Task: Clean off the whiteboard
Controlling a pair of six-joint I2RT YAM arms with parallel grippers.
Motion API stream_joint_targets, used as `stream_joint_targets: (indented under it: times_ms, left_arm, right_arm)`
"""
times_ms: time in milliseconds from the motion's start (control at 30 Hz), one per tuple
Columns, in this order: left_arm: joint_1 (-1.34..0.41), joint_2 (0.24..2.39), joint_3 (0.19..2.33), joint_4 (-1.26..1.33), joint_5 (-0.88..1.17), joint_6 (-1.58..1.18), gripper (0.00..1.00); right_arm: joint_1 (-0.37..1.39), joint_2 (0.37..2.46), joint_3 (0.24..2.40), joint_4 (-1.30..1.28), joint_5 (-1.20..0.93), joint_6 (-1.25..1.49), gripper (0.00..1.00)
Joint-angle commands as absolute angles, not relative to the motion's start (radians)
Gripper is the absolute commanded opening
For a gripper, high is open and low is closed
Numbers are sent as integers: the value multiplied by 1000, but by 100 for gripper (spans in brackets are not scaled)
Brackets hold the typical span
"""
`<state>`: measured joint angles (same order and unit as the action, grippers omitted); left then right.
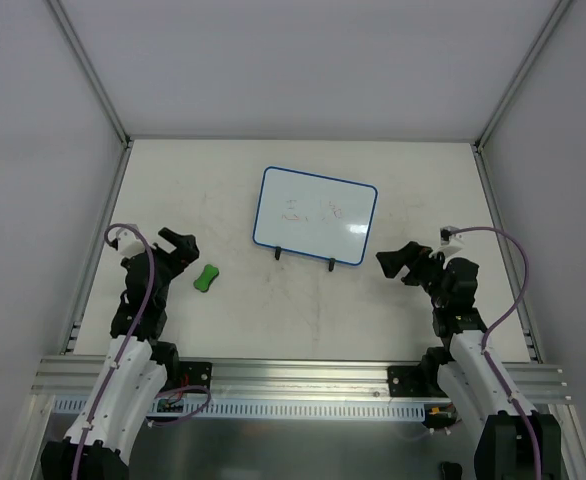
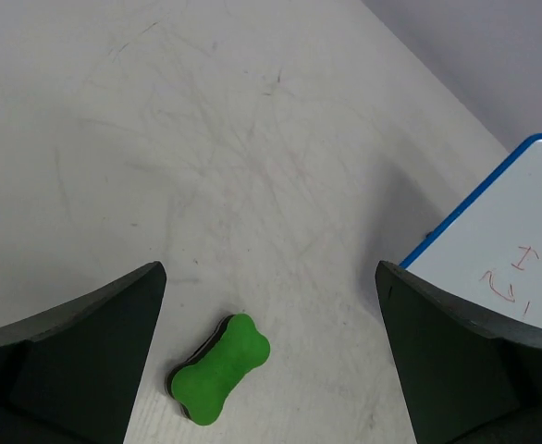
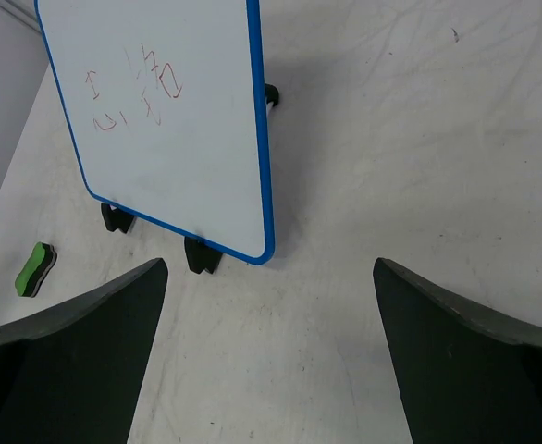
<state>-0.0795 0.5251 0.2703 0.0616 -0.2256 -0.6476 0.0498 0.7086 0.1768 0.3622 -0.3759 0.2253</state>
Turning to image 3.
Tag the black rear stand leg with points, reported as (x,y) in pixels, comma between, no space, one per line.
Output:
(272,96)

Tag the green black whiteboard eraser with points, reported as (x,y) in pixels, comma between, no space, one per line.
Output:
(35,270)

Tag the blue framed whiteboard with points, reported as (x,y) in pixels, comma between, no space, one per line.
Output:
(166,109)

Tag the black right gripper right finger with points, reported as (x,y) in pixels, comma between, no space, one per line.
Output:
(466,373)

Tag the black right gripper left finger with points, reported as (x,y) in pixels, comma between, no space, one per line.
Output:
(73,372)

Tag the black whiteboard stand foot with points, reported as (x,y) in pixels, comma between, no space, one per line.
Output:
(201,257)
(116,219)

